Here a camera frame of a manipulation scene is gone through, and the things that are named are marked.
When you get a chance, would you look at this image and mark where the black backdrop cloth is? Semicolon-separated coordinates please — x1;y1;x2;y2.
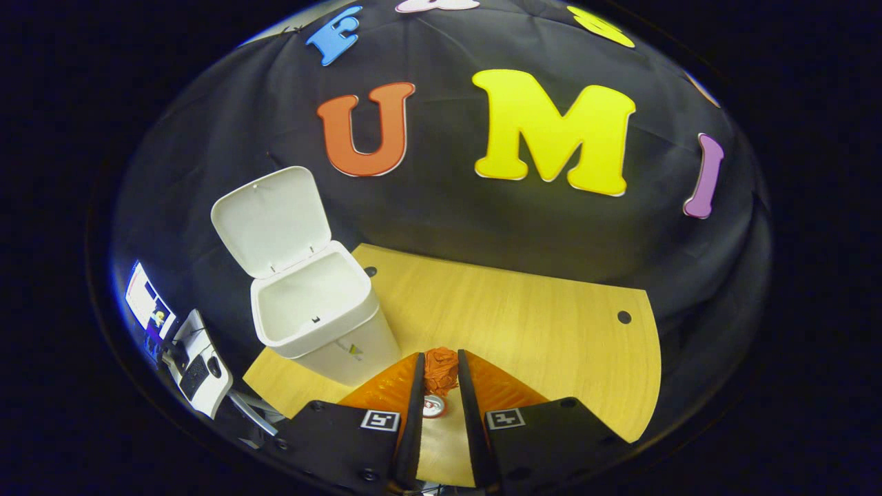
110;0;772;442

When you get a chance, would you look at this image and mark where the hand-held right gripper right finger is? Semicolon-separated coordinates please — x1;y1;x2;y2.
457;349;631;493

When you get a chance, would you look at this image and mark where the white and black chair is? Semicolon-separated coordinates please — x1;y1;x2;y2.
164;309;280;442

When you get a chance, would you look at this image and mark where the computer monitor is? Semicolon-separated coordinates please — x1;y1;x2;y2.
125;260;177;360

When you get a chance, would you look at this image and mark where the white desktop garbage bin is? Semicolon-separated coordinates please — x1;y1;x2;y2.
210;165;402;386

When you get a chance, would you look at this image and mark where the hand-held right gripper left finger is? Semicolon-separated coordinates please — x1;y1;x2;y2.
276;351;426;493

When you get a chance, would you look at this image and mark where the orange paper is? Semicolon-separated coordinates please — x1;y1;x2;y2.
423;347;460;397

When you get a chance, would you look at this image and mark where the wooden desktop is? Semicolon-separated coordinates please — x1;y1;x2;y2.
243;242;662;488

